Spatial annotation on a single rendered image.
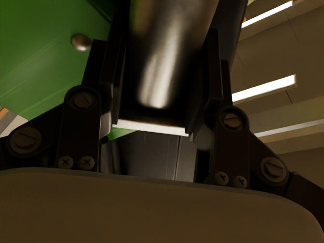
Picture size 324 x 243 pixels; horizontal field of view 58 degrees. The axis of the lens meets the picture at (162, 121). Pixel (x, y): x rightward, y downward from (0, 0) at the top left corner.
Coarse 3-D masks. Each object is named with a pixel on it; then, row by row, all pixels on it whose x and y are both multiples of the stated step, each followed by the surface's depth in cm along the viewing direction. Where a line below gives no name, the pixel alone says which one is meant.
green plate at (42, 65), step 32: (0, 0) 13; (32, 0) 13; (64, 0) 13; (96, 0) 13; (0, 32) 15; (32, 32) 14; (64, 32) 14; (96, 32) 14; (0, 64) 16; (32, 64) 16; (64, 64) 16; (0, 96) 19; (32, 96) 19; (64, 96) 19
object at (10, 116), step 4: (4, 108) 504; (0, 112) 497; (4, 112) 502; (8, 112) 514; (12, 112) 520; (0, 116) 496; (4, 116) 508; (8, 116) 513; (12, 116) 518; (16, 116) 524; (0, 120) 502; (4, 120) 507; (8, 120) 512; (12, 120) 517; (0, 124) 501; (4, 124) 506; (8, 124) 510; (0, 128) 500; (4, 128) 504; (0, 132) 498
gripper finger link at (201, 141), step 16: (208, 32) 12; (208, 48) 12; (208, 64) 11; (224, 64) 12; (192, 80) 13; (208, 80) 11; (224, 80) 12; (192, 96) 12; (208, 96) 10; (224, 96) 11; (192, 112) 12; (208, 112) 11; (192, 128) 12; (208, 128) 11; (208, 144) 11; (256, 144) 11; (256, 160) 10; (272, 160) 10; (256, 176) 10; (272, 176) 10; (288, 176) 10
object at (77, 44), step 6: (72, 36) 14; (78, 36) 14; (84, 36) 14; (72, 42) 15; (78, 42) 14; (84, 42) 14; (90, 42) 15; (78, 48) 15; (84, 48) 15; (90, 48) 15
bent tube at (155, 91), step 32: (160, 0) 9; (192, 0) 9; (128, 32) 11; (160, 32) 10; (192, 32) 10; (128, 64) 12; (160, 64) 11; (192, 64) 11; (128, 96) 13; (160, 96) 12; (128, 128) 14; (160, 128) 14
